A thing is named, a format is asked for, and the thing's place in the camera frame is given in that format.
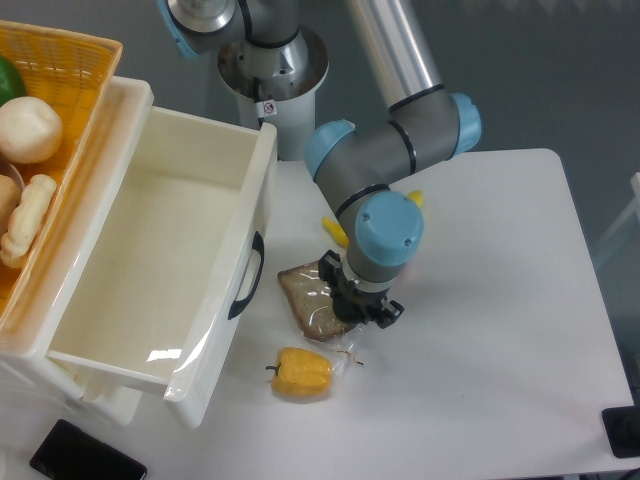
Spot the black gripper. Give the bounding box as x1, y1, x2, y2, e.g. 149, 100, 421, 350
318, 250, 404, 329

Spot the dark purple mangosteen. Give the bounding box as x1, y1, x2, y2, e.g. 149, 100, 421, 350
333, 298, 361, 324

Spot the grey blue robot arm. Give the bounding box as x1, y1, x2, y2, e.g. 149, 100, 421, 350
157, 1, 482, 328

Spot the bread slice in plastic bag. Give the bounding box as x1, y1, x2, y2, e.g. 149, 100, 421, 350
277, 262, 365, 373

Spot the yellow banana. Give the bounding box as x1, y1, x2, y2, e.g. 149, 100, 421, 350
321, 190, 424, 249

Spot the yellow bell pepper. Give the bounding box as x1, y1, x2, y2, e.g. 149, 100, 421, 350
265, 347, 333, 398

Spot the white open drawer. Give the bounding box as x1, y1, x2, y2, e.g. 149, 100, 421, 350
48, 107, 277, 428

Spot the black device at edge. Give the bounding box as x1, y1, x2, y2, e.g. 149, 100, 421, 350
601, 406, 639, 459

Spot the black smartphone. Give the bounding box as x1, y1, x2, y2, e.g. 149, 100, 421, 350
29, 419, 147, 480

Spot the white drawer cabinet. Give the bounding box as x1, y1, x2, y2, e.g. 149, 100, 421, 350
1, 77, 154, 425

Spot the pale long pastry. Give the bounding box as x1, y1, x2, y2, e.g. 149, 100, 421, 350
1, 174, 57, 269

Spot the orange woven basket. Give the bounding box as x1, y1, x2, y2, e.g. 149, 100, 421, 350
1, 20, 123, 336

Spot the tan bread roll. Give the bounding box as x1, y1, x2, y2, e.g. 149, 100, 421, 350
0, 175, 21, 235

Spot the white round bun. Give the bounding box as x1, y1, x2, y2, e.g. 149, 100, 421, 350
1, 96, 63, 164

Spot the green fruit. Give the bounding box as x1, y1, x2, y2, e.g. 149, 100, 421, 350
0, 57, 27, 106

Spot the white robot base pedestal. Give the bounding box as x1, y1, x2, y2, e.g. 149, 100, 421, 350
218, 26, 329, 161

